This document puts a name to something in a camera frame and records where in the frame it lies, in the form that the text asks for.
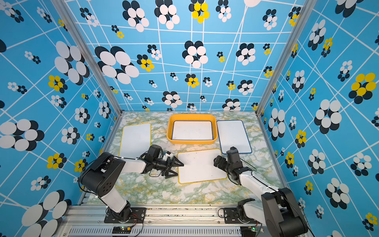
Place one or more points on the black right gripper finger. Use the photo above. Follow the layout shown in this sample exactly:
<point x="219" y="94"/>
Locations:
<point x="222" y="167"/>
<point x="219" y="161"/>

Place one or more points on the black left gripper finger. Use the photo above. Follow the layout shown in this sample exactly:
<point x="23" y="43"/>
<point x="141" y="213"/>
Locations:
<point x="173" y="170"/>
<point x="176" y="163"/>

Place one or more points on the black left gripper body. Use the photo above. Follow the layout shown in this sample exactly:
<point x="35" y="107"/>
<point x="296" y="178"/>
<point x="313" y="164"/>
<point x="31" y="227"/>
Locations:
<point x="162" y="165"/>

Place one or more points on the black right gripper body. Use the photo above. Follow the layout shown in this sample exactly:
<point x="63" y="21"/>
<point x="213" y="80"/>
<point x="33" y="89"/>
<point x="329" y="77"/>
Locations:
<point x="228" y="167"/>

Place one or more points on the yellow-framed whiteboard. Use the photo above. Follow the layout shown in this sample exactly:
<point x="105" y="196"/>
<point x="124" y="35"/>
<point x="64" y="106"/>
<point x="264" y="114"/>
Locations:
<point x="199" y="167"/>
<point x="135" y="140"/>

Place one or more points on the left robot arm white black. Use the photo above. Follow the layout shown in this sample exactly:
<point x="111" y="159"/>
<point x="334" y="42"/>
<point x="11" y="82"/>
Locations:
<point x="101" y="175"/>

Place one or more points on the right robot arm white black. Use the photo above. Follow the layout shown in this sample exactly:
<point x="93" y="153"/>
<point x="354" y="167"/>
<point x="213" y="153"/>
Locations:
<point x="280" y="213"/>

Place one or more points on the yellow plastic storage box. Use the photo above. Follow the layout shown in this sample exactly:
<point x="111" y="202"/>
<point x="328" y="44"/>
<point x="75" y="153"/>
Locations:
<point x="192" y="117"/>

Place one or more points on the right green circuit board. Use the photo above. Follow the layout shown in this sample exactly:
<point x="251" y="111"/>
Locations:
<point x="248" y="232"/>

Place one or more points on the green circuit board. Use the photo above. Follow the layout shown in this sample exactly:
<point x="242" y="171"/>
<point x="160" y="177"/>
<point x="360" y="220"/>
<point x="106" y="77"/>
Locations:
<point x="121" y="230"/>
<point x="248" y="232"/>

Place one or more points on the left green circuit board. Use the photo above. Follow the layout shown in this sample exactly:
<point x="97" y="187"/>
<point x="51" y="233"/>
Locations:
<point x="121" y="230"/>

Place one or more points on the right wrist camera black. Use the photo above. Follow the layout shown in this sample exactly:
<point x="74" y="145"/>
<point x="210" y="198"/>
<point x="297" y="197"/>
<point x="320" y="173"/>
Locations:
<point x="233" y="155"/>

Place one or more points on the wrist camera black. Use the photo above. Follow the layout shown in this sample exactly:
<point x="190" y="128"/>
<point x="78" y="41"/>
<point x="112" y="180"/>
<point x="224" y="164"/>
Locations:
<point x="154" y="151"/>
<point x="233" y="155"/>

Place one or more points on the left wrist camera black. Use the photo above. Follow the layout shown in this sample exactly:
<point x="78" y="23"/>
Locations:
<point x="154" y="151"/>

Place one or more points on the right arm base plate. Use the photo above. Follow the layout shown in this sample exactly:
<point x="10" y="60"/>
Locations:
<point x="233" y="216"/>

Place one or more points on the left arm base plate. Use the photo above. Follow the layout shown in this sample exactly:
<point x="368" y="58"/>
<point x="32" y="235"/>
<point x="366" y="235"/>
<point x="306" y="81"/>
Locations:
<point x="130" y="215"/>

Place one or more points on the aluminium front rail frame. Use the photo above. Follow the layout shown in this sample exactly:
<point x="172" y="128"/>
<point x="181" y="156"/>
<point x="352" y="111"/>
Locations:
<point x="160" y="221"/>

